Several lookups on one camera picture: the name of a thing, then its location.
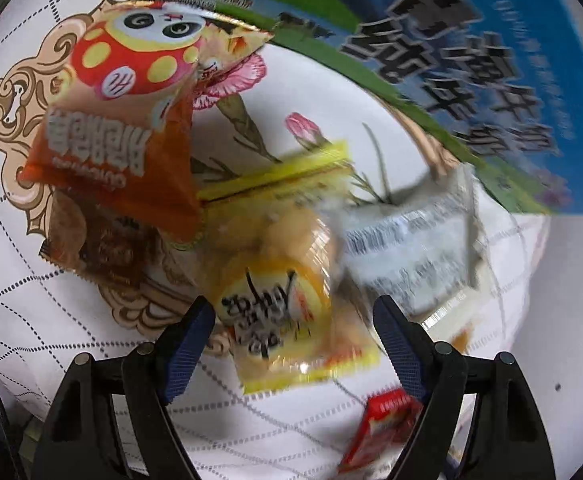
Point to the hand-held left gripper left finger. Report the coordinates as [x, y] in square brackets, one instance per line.
[191, 345]

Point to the brown snack packet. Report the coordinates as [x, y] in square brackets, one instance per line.
[106, 252]

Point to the orange mushroom print snack packet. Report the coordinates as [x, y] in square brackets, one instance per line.
[121, 110]

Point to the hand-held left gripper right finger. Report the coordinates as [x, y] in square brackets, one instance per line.
[401, 345]

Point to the yellow clear snack packet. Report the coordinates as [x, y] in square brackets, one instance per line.
[271, 280]

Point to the red snack packet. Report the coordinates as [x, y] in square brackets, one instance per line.
[381, 425]

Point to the blue green printed cardboard box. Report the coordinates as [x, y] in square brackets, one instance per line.
[471, 60]

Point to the silver white snack packet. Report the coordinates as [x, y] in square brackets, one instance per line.
[411, 250]

